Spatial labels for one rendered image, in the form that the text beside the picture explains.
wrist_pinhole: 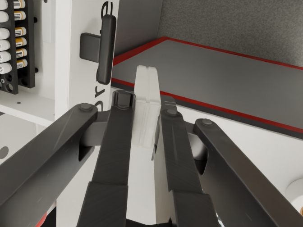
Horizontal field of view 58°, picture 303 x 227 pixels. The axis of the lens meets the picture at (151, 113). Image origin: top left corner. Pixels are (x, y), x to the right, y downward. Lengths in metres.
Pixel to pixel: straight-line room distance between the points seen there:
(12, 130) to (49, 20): 0.20
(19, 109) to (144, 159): 0.23
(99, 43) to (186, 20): 0.92
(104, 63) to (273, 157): 0.30
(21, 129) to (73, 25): 0.28
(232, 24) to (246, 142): 0.77
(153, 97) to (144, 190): 0.41
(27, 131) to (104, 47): 0.29
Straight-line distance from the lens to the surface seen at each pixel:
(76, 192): 0.64
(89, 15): 0.32
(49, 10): 0.40
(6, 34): 0.38
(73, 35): 0.30
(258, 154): 0.47
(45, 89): 0.45
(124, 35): 0.83
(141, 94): 0.16
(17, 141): 0.53
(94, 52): 0.30
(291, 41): 1.19
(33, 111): 0.41
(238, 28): 1.17
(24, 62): 0.41
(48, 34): 0.41
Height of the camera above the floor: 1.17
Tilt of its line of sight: 61 degrees down
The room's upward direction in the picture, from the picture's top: 140 degrees counter-clockwise
